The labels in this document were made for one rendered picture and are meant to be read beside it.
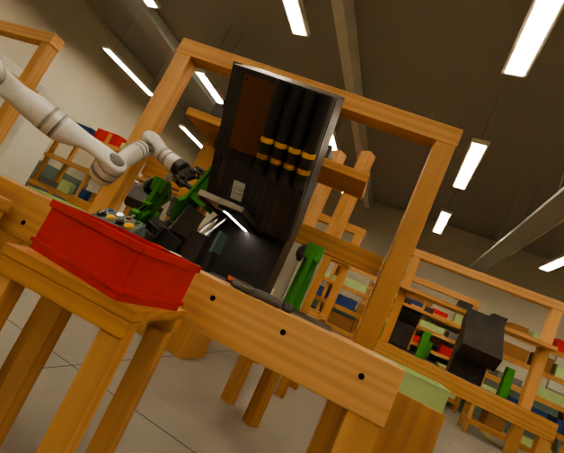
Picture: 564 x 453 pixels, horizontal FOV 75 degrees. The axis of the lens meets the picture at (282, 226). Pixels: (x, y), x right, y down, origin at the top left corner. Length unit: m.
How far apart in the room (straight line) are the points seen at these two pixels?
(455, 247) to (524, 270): 1.75
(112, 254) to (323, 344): 0.56
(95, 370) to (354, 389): 0.60
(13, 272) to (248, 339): 0.56
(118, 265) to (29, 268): 0.20
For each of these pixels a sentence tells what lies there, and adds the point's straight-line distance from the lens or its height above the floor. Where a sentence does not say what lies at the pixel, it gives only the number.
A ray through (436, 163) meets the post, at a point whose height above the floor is 1.74.
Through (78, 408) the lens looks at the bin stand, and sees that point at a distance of 0.86.
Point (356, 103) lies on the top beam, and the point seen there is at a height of 1.89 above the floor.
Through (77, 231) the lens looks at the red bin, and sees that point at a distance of 0.92.
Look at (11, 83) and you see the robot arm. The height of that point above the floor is 1.17.
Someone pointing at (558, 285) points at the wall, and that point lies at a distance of 12.09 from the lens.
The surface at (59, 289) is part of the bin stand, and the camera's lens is 0.87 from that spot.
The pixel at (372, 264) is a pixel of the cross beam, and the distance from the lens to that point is 1.74.
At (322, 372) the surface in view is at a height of 0.81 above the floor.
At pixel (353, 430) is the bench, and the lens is 1.07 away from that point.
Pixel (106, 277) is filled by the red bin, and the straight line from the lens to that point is 0.83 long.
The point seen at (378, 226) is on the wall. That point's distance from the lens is 11.63.
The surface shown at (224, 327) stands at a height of 0.79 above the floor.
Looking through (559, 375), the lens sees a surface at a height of 1.63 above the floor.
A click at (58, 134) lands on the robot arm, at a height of 1.10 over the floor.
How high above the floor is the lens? 0.96
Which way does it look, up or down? 9 degrees up
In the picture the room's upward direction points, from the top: 25 degrees clockwise
